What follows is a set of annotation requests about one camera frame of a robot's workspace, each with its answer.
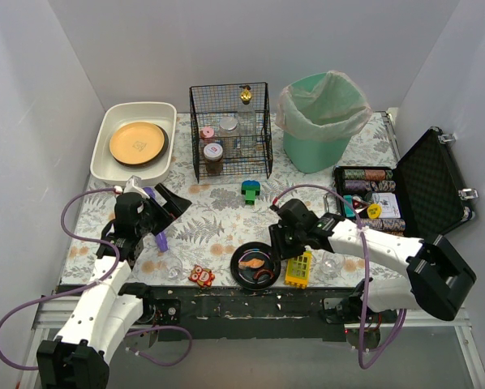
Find small black plate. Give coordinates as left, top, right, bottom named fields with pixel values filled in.
left=230, top=242, right=281, bottom=291

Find brown sauce jar white lid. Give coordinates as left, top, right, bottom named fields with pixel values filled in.
left=203, top=143, right=223, bottom=175

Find blue ceramic plate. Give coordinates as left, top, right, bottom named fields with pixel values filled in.
left=114, top=125, right=170, bottom=169

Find yellow plate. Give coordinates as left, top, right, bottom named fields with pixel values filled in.
left=109, top=121, right=166, bottom=166

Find pink lid toothpick jar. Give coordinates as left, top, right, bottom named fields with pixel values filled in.
left=199, top=126, right=216, bottom=144

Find silver lid pepper jar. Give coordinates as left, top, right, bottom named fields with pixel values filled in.
left=218, top=117, right=240, bottom=157

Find clear glass bottle gold cap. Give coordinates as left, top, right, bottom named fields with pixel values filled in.
left=237, top=83, right=259, bottom=157

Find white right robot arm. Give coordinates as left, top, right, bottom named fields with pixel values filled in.
left=269, top=199, right=477, bottom=321

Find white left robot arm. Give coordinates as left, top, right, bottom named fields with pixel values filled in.
left=36, top=178, right=191, bottom=388

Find yellow green toy window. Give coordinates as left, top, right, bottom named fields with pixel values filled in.
left=284, top=250, right=312, bottom=289

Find dark red sausage piece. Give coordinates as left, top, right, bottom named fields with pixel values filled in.
left=253, top=268, right=275, bottom=281

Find purple toy piece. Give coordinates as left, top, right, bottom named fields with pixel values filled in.
left=144, top=187, right=169, bottom=253

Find right clear glass cup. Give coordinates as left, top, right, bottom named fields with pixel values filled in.
left=320, top=252, right=345, bottom=275

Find clear glass cup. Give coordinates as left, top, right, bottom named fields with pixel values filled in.
left=320, top=252, right=345, bottom=275
left=162, top=254, right=182, bottom=281

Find teal block in case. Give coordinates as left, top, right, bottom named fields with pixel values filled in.
left=343, top=195, right=355, bottom=218

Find left clear glass cup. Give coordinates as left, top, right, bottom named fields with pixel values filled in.
left=162, top=254, right=182, bottom=281

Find green blue toy block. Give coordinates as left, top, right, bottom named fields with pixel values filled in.
left=241, top=180, right=260, bottom=205

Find all in triangle button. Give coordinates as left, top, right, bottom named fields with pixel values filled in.
left=352, top=198, right=369, bottom=212

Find purple chip stack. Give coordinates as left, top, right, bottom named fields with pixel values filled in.
left=344, top=180, right=372, bottom=192

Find green blue chip stack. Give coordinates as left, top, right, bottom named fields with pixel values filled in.
left=343, top=169, right=366, bottom=181

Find yellow big blind button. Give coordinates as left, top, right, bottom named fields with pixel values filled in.
left=367, top=203, right=382, bottom=220

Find red owl toy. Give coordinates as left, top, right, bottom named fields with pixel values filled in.
left=188, top=265, right=215, bottom=289

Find white rectangular basin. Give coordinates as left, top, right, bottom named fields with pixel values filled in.
left=90, top=101, right=177, bottom=186

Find blue orange chip stack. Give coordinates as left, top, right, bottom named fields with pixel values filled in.
left=362, top=219, right=406, bottom=232

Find clear dealer button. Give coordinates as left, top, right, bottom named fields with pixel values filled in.
left=363, top=192, right=376, bottom=204

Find red chip stack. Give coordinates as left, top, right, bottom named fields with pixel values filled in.
left=364, top=169, right=393, bottom=182

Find deck of playing cards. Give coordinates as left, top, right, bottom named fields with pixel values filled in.
left=372, top=193, right=401, bottom=219

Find blue orange loose chips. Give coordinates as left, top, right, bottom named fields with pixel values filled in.
left=370, top=180, right=396, bottom=193

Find green trash bin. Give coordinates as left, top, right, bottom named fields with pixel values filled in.
left=281, top=71, right=369, bottom=175

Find clear plastic bin liner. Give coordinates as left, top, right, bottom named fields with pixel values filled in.
left=276, top=71, right=373, bottom=142

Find black poker chip case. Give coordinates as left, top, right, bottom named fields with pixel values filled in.
left=333, top=126, right=475, bottom=237

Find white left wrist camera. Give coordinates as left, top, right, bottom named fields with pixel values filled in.
left=113, top=176, right=149, bottom=199

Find silver case handle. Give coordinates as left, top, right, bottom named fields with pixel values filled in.
left=323, top=192, right=337, bottom=213

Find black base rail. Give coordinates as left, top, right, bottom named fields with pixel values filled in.
left=108, top=285, right=393, bottom=342

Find black wire basket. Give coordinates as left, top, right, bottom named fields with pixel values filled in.
left=189, top=82, right=273, bottom=180

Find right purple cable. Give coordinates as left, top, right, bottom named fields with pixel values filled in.
left=271, top=184, right=408, bottom=370

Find purple cable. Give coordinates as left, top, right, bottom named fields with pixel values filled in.
left=271, top=184, right=408, bottom=370
left=0, top=186, right=194, bottom=372

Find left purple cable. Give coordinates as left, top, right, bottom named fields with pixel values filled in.
left=0, top=186, right=194, bottom=372

